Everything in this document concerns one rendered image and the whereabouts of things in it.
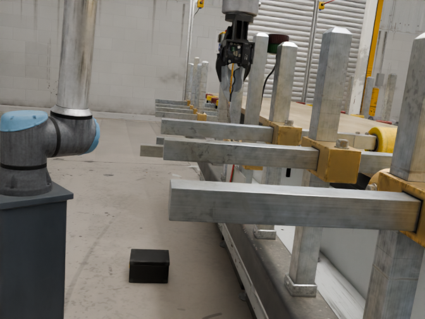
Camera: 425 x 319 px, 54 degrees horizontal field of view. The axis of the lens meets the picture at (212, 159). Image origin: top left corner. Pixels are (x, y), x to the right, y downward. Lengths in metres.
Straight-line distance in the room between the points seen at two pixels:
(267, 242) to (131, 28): 8.01
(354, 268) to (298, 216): 0.66
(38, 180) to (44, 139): 0.14
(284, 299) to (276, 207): 0.39
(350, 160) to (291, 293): 0.26
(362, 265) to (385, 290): 0.50
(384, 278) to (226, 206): 0.22
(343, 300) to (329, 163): 0.42
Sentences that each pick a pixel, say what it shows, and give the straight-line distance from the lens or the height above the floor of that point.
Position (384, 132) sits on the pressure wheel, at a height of 0.97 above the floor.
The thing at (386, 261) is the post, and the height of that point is 0.88.
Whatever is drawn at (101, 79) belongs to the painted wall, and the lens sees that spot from 8.77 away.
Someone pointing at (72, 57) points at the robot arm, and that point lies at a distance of 1.58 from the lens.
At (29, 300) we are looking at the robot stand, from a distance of 1.67.
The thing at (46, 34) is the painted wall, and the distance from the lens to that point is 8.86.
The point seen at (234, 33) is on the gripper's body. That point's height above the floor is 1.16.
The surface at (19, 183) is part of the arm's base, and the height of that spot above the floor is 0.64.
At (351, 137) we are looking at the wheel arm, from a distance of 0.95.
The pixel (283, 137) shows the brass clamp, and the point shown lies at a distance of 0.86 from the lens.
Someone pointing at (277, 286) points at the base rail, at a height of 0.70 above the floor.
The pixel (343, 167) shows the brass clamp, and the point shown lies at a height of 0.94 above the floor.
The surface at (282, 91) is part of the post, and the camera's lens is 0.92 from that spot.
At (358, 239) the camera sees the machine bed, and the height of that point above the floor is 0.73.
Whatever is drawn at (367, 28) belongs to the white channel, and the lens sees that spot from 2.77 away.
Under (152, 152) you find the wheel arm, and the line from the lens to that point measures 1.11.
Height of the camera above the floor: 1.06
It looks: 11 degrees down
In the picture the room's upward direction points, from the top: 6 degrees clockwise
